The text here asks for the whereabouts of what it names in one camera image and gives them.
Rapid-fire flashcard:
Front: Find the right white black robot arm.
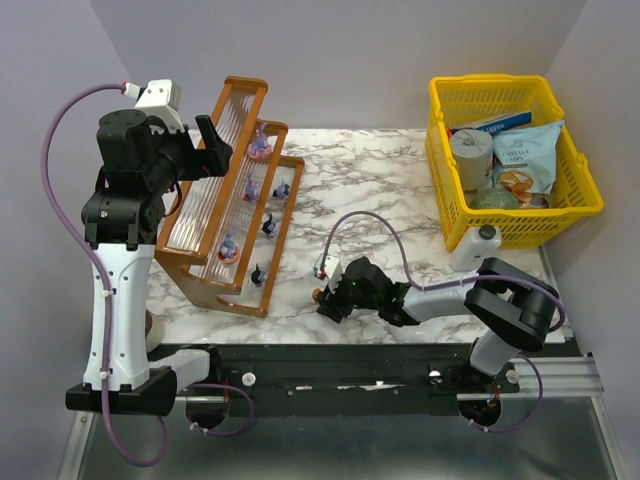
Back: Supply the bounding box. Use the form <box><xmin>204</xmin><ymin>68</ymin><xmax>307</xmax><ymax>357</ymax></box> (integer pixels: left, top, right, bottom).
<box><xmin>313</xmin><ymin>257</ymin><xmax>564</xmax><ymax>378</ymax></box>

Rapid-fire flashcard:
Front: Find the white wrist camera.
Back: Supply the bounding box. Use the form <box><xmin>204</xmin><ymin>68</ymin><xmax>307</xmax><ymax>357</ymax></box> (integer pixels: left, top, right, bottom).
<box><xmin>313</xmin><ymin>253</ymin><xmax>343</xmax><ymax>292</ymax></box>
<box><xmin>123</xmin><ymin>79</ymin><xmax>188</xmax><ymax>133</ymax></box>

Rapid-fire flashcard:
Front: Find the black hat donkey toy front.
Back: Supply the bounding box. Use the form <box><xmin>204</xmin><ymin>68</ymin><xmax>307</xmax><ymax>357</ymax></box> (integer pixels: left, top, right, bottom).
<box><xmin>250</xmin><ymin>264</ymin><xmax>267</xmax><ymax>288</ymax></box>

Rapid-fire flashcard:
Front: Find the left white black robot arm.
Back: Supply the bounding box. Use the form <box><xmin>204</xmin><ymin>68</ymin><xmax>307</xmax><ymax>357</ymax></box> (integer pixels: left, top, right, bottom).
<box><xmin>65</xmin><ymin>109</ymin><xmax>233</xmax><ymax>417</ymax></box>

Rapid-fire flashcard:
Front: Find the black hat donkey toy back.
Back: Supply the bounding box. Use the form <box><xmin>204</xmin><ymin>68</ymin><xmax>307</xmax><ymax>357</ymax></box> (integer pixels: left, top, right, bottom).
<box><xmin>261</xmin><ymin>214</ymin><xmax>277</xmax><ymax>238</ymax></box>

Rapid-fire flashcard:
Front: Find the black hat donkey toy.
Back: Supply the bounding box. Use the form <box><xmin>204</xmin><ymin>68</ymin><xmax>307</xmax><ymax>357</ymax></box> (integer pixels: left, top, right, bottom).
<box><xmin>261</xmin><ymin>214</ymin><xmax>277</xmax><ymax>238</ymax></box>
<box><xmin>250</xmin><ymin>264</ymin><xmax>267</xmax><ymax>288</ymax></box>

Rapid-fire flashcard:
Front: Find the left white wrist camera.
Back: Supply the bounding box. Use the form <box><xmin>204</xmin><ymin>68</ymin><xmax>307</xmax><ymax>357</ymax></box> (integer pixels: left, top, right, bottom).
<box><xmin>123</xmin><ymin>79</ymin><xmax>188</xmax><ymax>133</ymax></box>

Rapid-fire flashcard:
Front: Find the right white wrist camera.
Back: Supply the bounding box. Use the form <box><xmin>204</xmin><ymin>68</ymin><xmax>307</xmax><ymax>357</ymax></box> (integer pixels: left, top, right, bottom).
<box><xmin>313</xmin><ymin>253</ymin><xmax>343</xmax><ymax>292</ymax></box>

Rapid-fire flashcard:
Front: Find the white bottle grey cap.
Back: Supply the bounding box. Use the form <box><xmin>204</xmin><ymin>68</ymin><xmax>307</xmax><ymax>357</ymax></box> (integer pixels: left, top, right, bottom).
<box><xmin>450</xmin><ymin>224</ymin><xmax>502</xmax><ymax>272</ymax></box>

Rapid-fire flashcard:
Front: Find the dark blue box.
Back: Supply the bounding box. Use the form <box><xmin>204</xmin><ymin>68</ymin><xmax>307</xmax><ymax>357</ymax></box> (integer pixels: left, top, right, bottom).
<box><xmin>449</xmin><ymin>111</ymin><xmax>532</xmax><ymax>135</ymax></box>

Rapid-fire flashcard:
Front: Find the purple donkey red base toy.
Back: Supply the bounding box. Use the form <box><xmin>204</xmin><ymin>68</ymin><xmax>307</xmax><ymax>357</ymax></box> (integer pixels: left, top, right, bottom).
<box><xmin>243</xmin><ymin>172</ymin><xmax>259</xmax><ymax>204</ymax></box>

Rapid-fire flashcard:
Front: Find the grey cylindrical canister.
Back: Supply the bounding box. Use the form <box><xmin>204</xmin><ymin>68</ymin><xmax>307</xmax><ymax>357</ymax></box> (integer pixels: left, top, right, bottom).
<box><xmin>449</xmin><ymin>129</ymin><xmax>493</xmax><ymax>191</ymax></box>

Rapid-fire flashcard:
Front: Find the brown topped white roll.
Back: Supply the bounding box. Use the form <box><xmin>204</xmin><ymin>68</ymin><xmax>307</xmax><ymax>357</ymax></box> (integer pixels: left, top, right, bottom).
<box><xmin>145</xmin><ymin>310</ymin><xmax>165</xmax><ymax>353</ymax></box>

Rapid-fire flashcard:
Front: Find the light blue chips bag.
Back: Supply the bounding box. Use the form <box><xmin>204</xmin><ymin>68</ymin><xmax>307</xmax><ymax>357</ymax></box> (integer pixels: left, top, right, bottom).
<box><xmin>492</xmin><ymin>120</ymin><xmax>564</xmax><ymax>197</ymax></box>

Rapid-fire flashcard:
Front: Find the green round item in basket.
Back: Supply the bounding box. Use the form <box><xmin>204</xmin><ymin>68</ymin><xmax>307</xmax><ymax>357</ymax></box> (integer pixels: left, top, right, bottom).
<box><xmin>469</xmin><ymin>188</ymin><xmax>520</xmax><ymax>210</ymax></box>

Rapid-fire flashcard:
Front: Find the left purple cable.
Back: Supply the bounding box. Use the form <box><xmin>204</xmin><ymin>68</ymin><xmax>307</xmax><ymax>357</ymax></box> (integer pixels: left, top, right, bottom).
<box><xmin>39</xmin><ymin>82</ymin><xmax>174</xmax><ymax>468</ymax></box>

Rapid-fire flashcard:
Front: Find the brown tiered acrylic shelf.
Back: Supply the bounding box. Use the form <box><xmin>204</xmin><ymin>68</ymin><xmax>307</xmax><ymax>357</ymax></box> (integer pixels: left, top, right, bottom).
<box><xmin>155</xmin><ymin>76</ymin><xmax>305</xmax><ymax>318</ymax></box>

